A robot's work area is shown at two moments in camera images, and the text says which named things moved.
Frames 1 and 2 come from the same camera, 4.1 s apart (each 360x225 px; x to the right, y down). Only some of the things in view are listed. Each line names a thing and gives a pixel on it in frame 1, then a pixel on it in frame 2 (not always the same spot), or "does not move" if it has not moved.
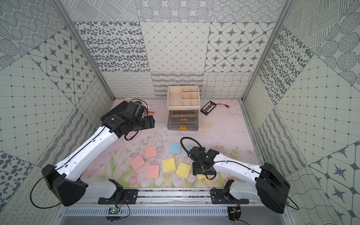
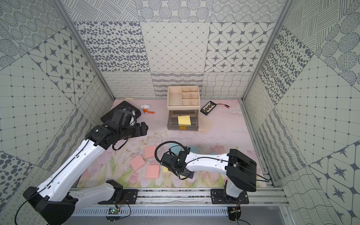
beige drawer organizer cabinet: x=183 y=103 does not move
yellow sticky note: x=200 y=176 -> x=184 y=120
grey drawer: x=183 y=123 does not move
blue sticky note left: x=175 y=148 does not move
